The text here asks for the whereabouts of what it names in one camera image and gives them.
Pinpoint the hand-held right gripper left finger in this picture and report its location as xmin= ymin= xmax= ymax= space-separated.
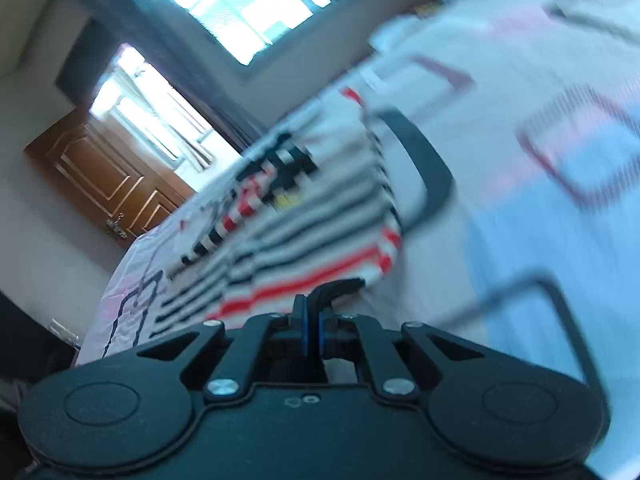
xmin=135 ymin=294 xmax=309 ymax=397

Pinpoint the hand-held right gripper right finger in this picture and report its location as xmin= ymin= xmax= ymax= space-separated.
xmin=319 ymin=309 xmax=487 ymax=395

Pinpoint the striped knit sweater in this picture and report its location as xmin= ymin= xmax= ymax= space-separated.
xmin=152 ymin=87 xmax=407 ymax=348

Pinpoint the brown wooden door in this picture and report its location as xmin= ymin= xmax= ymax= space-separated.
xmin=24 ymin=109 xmax=197 ymax=247

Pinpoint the bed with patterned sheet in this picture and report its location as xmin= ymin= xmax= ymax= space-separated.
xmin=75 ymin=0 xmax=640 ymax=480

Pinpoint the sliding glass window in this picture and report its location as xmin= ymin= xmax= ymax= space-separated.
xmin=136 ymin=0 xmax=363 ymax=67

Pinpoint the metal door handle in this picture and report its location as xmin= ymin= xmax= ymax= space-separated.
xmin=106 ymin=213 xmax=130 ymax=240

